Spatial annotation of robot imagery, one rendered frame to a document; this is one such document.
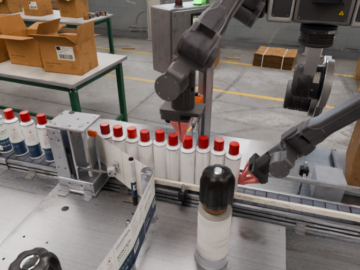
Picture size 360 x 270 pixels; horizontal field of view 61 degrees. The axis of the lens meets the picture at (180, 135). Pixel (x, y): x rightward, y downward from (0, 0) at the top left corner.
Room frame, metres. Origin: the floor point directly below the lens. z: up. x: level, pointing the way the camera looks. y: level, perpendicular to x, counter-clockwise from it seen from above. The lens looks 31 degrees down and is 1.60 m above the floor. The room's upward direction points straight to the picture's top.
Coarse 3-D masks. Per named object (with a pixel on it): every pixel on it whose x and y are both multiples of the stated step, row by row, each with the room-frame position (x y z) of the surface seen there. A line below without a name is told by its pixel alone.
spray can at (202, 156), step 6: (204, 138) 0.85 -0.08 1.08; (198, 144) 0.85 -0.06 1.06; (204, 144) 0.84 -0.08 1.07; (198, 150) 0.84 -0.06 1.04; (204, 150) 0.84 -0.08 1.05; (210, 150) 0.85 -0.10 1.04; (198, 156) 0.84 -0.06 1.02; (204, 156) 0.83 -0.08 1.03; (210, 156) 0.85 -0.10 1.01; (198, 162) 0.84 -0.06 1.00; (204, 162) 0.83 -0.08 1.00; (198, 168) 0.84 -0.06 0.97; (204, 168) 0.83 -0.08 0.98; (198, 174) 0.83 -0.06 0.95; (198, 180) 0.83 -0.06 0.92
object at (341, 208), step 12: (12, 156) 1.04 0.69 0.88; (24, 156) 1.04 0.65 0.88; (192, 192) 0.82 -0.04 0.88; (240, 192) 0.82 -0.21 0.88; (252, 192) 0.82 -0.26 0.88; (264, 192) 0.82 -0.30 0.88; (252, 204) 0.76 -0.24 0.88; (264, 204) 0.76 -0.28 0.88; (312, 204) 0.76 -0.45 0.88; (324, 204) 0.76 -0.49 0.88; (312, 216) 0.71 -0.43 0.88; (324, 216) 0.70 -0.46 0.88
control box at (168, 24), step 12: (156, 12) 0.91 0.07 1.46; (168, 12) 0.87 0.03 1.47; (180, 12) 0.88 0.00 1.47; (192, 12) 0.91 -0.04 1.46; (156, 24) 0.92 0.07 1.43; (168, 24) 0.87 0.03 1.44; (180, 24) 0.88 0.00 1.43; (156, 36) 0.92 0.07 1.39; (168, 36) 0.87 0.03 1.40; (180, 36) 0.88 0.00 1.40; (156, 48) 0.92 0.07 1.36; (168, 48) 0.87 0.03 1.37; (156, 60) 0.92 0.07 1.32; (168, 60) 0.88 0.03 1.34
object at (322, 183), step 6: (240, 168) 0.85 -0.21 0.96; (270, 174) 0.82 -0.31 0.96; (288, 180) 0.80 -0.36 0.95; (294, 180) 0.80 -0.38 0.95; (300, 180) 0.79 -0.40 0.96; (306, 180) 0.79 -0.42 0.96; (312, 180) 0.79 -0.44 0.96; (318, 180) 0.79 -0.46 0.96; (330, 186) 0.77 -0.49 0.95; (336, 186) 0.76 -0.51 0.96; (342, 186) 0.76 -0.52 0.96; (348, 186) 0.75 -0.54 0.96; (354, 186) 0.75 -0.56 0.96
